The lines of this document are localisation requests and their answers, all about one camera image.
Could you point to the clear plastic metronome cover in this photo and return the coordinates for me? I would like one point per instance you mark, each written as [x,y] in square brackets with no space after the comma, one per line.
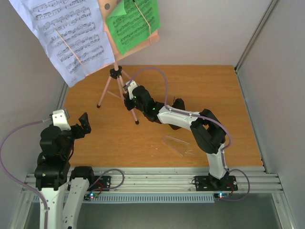
[179,146]

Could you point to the right controller board with LEDs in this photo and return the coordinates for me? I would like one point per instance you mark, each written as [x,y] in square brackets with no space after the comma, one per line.
[221,195]

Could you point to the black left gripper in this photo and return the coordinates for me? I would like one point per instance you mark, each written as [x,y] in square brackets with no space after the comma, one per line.
[81,132]

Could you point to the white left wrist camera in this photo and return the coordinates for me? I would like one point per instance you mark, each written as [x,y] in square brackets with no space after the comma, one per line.
[60,119]

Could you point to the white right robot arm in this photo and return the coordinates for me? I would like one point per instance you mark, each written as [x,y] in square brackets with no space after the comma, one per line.
[207,131]

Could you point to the left controller board with LEDs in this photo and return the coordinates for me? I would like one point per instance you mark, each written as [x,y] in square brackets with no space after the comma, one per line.
[90,197]

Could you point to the controller board with leds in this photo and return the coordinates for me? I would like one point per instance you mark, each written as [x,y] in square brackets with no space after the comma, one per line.
[221,195]
[90,197]

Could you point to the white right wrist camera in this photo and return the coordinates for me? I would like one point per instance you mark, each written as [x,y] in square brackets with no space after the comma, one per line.
[129,87]

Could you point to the black metronome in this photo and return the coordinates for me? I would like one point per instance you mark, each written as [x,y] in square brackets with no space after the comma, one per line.
[178,104]

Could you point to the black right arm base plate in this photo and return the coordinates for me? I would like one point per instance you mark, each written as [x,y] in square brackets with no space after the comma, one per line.
[202,183]

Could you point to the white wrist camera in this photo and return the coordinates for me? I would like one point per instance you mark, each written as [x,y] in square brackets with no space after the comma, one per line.
[60,119]
[129,87]

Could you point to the white sheet music page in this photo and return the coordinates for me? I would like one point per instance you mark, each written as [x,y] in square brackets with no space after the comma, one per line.
[71,33]

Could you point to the grey slotted cable duct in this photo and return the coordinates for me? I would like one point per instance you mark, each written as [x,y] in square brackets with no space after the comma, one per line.
[108,198]

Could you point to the aluminium mounting rail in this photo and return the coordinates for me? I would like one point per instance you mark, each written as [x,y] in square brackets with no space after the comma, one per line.
[179,180]

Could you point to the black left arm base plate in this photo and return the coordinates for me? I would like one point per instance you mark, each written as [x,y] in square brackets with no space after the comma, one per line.
[102,184]

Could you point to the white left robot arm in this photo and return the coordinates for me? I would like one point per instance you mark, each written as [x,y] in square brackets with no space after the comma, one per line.
[61,190]

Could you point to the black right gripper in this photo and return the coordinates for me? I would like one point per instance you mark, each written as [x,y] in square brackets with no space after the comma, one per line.
[128,102]

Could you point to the green sheet music page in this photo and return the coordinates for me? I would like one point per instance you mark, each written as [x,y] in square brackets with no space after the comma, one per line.
[132,22]

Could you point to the pink music stand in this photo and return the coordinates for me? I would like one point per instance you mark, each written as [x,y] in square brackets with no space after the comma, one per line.
[106,7]

